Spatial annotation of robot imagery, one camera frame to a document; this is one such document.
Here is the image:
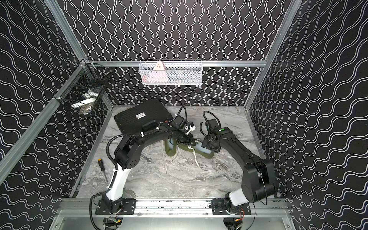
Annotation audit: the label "light blue insole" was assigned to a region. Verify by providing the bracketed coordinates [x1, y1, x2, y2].
[168, 139, 177, 149]
[194, 143, 212, 155]

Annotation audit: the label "green canvas shoe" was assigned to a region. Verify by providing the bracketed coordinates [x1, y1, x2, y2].
[161, 138, 177, 173]
[178, 140, 215, 167]

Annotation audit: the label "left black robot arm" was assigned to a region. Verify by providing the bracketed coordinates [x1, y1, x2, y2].
[102, 123, 196, 209]

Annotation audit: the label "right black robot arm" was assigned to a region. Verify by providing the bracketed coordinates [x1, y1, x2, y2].
[202, 125, 277, 207]

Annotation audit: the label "silver combination wrench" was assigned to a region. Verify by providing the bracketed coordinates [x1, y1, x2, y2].
[141, 155, 152, 162]

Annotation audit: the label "black plastic tool case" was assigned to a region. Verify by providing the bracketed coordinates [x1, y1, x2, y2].
[114, 99, 173, 134]

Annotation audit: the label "pink triangular card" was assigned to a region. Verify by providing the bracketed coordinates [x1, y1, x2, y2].
[147, 60, 169, 84]

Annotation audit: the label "black yellow screwdriver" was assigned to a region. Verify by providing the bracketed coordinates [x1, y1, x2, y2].
[97, 158, 109, 185]

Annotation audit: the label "white items in black basket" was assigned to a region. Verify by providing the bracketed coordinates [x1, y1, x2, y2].
[71, 89, 99, 115]

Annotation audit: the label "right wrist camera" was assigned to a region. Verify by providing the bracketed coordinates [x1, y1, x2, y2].
[207, 118, 221, 131]

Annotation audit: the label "white wire wall basket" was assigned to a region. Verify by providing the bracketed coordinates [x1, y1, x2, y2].
[139, 59, 203, 85]

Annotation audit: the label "black wire wall basket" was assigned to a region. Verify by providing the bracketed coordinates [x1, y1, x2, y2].
[55, 60, 113, 116]

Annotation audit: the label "aluminium front rail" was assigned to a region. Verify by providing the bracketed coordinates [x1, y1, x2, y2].
[58, 198, 288, 218]

